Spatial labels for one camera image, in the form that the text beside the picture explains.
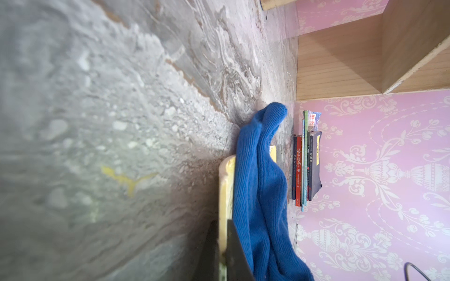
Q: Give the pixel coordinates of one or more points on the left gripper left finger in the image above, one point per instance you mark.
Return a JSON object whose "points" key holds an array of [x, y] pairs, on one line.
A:
{"points": [[208, 265]]}

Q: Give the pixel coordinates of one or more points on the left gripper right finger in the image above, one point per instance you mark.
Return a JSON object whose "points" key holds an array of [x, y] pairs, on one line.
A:
{"points": [[238, 268]]}

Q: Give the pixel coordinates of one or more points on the blue cloth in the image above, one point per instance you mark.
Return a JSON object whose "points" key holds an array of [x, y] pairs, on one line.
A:
{"points": [[260, 202]]}

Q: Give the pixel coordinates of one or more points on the yellow history picture book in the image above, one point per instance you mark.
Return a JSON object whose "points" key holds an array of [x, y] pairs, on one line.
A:
{"points": [[226, 196]]}

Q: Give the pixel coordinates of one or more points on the colourful sunflower magazine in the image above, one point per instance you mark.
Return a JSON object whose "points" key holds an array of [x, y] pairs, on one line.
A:
{"points": [[310, 123]]}

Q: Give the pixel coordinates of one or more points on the navy Guiguzi book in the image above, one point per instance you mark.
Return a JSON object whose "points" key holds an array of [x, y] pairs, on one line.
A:
{"points": [[293, 187]]}

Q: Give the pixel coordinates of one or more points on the red manga comic book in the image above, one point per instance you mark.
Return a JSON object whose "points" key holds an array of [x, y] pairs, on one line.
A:
{"points": [[298, 171]]}

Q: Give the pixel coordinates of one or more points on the dark blue book yellow label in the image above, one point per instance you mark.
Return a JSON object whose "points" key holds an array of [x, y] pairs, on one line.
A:
{"points": [[314, 181]]}

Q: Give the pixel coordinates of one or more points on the wooden two-tier shelf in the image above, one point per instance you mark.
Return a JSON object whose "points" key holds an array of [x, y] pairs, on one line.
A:
{"points": [[404, 49]]}

